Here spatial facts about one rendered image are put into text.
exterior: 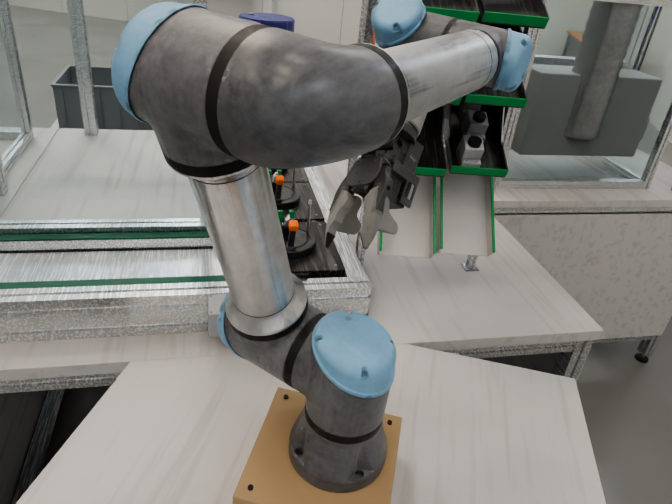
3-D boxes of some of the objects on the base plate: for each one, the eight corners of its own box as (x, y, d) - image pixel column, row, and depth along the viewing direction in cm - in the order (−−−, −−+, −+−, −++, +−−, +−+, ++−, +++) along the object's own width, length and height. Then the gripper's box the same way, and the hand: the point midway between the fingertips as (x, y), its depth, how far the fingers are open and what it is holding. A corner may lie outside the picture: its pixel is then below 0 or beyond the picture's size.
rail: (367, 322, 128) (373, 283, 123) (-69, 347, 108) (-85, 301, 103) (361, 308, 133) (367, 270, 127) (-58, 329, 113) (-73, 285, 107)
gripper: (451, 140, 84) (408, 267, 79) (385, 152, 95) (344, 263, 90) (414, 108, 79) (367, 242, 74) (350, 125, 90) (305, 241, 86)
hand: (343, 239), depth 81 cm, fingers open, 8 cm apart
